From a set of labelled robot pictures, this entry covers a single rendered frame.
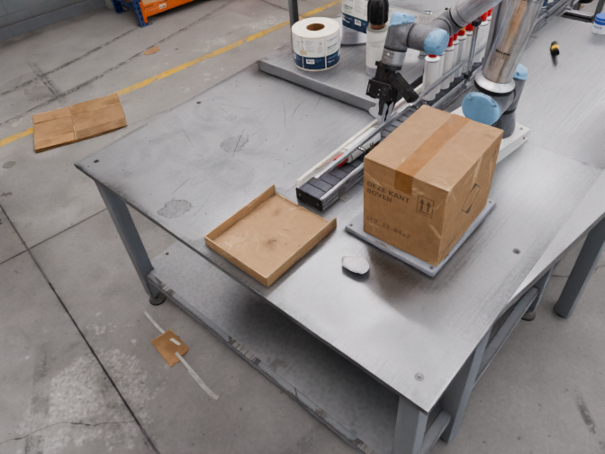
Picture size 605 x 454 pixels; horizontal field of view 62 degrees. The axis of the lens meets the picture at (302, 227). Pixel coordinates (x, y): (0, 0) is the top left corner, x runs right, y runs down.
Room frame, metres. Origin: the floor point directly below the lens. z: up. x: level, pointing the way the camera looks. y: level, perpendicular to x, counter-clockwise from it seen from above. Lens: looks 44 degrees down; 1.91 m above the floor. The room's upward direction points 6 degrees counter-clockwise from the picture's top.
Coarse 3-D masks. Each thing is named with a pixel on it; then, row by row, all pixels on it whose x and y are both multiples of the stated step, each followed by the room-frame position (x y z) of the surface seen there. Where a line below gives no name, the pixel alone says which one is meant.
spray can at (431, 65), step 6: (432, 54) 1.66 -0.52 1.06; (426, 60) 1.67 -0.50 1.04; (432, 60) 1.65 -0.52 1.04; (438, 60) 1.66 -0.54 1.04; (426, 66) 1.67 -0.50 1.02; (432, 66) 1.65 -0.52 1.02; (438, 66) 1.66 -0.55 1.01; (426, 72) 1.66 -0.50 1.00; (432, 72) 1.65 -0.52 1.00; (426, 78) 1.66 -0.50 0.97; (432, 78) 1.65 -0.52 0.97; (426, 84) 1.66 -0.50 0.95; (432, 90) 1.65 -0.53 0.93; (426, 96) 1.66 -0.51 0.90; (432, 96) 1.65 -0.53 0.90
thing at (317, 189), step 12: (540, 12) 2.32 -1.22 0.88; (456, 84) 1.76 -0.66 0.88; (396, 120) 1.55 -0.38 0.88; (384, 132) 1.48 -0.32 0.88; (360, 156) 1.36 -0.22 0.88; (336, 168) 1.31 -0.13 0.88; (348, 168) 1.30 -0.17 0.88; (312, 180) 1.26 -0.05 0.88; (324, 180) 1.25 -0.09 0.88; (336, 180) 1.25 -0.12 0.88; (312, 192) 1.20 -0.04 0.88; (324, 192) 1.20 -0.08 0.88
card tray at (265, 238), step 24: (264, 192) 1.24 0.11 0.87; (240, 216) 1.17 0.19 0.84; (264, 216) 1.17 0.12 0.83; (288, 216) 1.15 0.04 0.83; (312, 216) 1.14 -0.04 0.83; (216, 240) 1.08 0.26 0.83; (240, 240) 1.07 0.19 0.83; (264, 240) 1.06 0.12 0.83; (288, 240) 1.05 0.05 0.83; (312, 240) 1.02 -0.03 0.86; (240, 264) 0.96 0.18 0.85; (264, 264) 0.97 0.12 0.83; (288, 264) 0.94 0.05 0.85
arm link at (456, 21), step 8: (464, 0) 1.53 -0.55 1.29; (472, 0) 1.50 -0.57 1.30; (480, 0) 1.48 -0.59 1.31; (488, 0) 1.47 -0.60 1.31; (496, 0) 1.46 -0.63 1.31; (456, 8) 1.54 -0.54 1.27; (464, 8) 1.52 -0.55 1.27; (472, 8) 1.50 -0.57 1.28; (480, 8) 1.49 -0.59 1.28; (488, 8) 1.48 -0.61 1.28; (440, 16) 1.57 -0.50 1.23; (448, 16) 1.55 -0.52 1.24; (456, 16) 1.53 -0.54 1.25; (464, 16) 1.51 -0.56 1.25; (472, 16) 1.50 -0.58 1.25; (448, 24) 1.53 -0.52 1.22; (456, 24) 1.53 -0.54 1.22; (464, 24) 1.52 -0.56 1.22
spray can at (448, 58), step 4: (452, 36) 1.74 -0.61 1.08; (452, 40) 1.73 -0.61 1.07; (448, 44) 1.73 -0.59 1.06; (452, 44) 1.74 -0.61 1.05; (448, 48) 1.73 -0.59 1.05; (452, 48) 1.73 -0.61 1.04; (448, 52) 1.72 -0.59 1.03; (452, 52) 1.72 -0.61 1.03; (448, 56) 1.72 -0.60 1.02; (452, 56) 1.73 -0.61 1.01; (444, 60) 1.73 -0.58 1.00; (448, 60) 1.72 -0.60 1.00; (452, 60) 1.73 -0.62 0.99; (444, 64) 1.72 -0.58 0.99; (448, 64) 1.72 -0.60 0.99; (452, 64) 1.74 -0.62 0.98; (444, 68) 1.72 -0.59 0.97; (448, 68) 1.72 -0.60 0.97; (444, 72) 1.72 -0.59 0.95; (448, 80) 1.73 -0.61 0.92; (444, 84) 1.72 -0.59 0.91; (448, 84) 1.73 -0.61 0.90; (440, 88) 1.73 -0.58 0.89; (444, 88) 1.72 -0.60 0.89
